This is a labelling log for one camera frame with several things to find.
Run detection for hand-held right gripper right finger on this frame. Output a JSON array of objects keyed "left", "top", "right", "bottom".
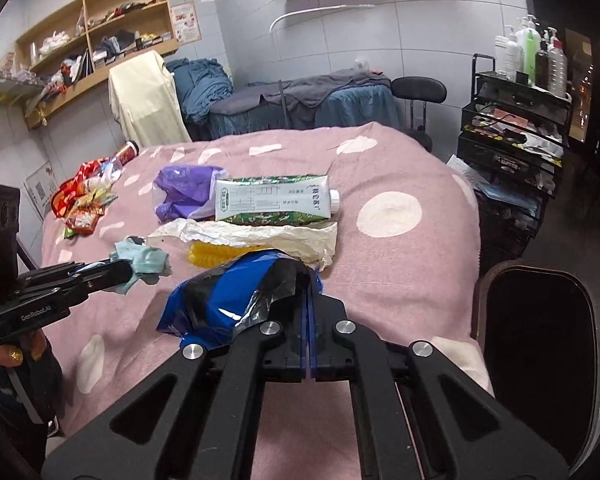
[{"left": 308, "top": 280, "right": 571, "bottom": 480}]

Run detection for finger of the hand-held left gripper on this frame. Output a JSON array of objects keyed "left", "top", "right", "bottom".
[
  {"left": 30, "top": 261, "right": 109, "bottom": 279},
  {"left": 17, "top": 259, "right": 136, "bottom": 312}
]

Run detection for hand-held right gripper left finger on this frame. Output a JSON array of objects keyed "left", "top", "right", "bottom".
[{"left": 42, "top": 260, "right": 312, "bottom": 480}]

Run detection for teal cloth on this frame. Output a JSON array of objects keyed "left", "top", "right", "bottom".
[{"left": 111, "top": 235, "right": 173, "bottom": 295}]

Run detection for blue and black plastic bag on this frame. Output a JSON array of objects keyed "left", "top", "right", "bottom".
[{"left": 156, "top": 250, "right": 325, "bottom": 352}]

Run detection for yellow ribbed object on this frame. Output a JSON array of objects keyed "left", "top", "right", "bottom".
[{"left": 187, "top": 241, "right": 261, "bottom": 267}]

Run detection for white paper wrapper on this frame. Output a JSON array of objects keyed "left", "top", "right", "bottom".
[{"left": 145, "top": 217, "right": 340, "bottom": 270}]

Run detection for green and white tube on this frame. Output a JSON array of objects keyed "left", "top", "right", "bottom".
[{"left": 214, "top": 174, "right": 342, "bottom": 226}]

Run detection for dark brown trash bin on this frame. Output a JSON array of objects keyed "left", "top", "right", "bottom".
[{"left": 472, "top": 259, "right": 600, "bottom": 467}]

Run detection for pile of red snack wrappers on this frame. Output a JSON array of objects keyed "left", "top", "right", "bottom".
[{"left": 50, "top": 157, "right": 123, "bottom": 238}]

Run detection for pink polka dot blanket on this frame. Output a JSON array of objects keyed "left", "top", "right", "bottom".
[{"left": 40, "top": 122, "right": 496, "bottom": 480}]

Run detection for clear plastic bottle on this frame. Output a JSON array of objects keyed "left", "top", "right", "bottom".
[{"left": 97, "top": 142, "right": 141, "bottom": 186}]

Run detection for purple plastic bag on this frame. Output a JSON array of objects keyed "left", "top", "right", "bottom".
[{"left": 152, "top": 165, "right": 226, "bottom": 222}]

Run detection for glass shelf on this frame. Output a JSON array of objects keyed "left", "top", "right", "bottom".
[{"left": 0, "top": 71, "right": 47, "bottom": 107}]

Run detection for cream cloth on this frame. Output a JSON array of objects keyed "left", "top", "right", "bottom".
[{"left": 108, "top": 51, "right": 193, "bottom": 147}]

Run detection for pile of blue bedding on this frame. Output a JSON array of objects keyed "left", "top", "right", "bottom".
[{"left": 167, "top": 57, "right": 236, "bottom": 128}]

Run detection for white papers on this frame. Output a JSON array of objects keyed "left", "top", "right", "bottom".
[{"left": 446, "top": 155, "right": 482, "bottom": 192}]

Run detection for grey blue clothes pile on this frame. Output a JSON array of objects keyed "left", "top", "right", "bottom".
[{"left": 190, "top": 69, "right": 402, "bottom": 142}]

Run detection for black mesh cart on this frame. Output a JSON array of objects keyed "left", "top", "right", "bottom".
[{"left": 456, "top": 53, "right": 574, "bottom": 263}]

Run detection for black stool chair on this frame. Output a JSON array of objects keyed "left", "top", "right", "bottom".
[{"left": 392, "top": 76, "right": 448, "bottom": 152}]

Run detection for white pump bottle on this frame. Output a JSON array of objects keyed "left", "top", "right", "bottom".
[{"left": 495, "top": 25, "right": 524, "bottom": 80}]

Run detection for brown bottle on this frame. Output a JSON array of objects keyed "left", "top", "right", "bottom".
[{"left": 536, "top": 40, "right": 552, "bottom": 88}]

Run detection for green pump bottle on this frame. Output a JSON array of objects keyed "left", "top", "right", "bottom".
[{"left": 516, "top": 14, "right": 542, "bottom": 85}]

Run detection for clear spray bottle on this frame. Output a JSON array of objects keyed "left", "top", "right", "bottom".
[{"left": 549, "top": 39, "right": 569, "bottom": 99}]

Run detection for white wall notice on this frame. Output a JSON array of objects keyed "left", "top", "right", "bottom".
[{"left": 24, "top": 161, "right": 59, "bottom": 220}]

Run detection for wooden wall shelf unit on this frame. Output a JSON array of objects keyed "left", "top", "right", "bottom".
[{"left": 14, "top": 0, "right": 179, "bottom": 131}]

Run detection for red and white wall poster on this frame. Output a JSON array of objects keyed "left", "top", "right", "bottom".
[{"left": 170, "top": 1, "right": 202, "bottom": 44}]

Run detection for white curved rail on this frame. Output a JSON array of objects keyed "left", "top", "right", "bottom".
[{"left": 271, "top": 4, "right": 377, "bottom": 37}]

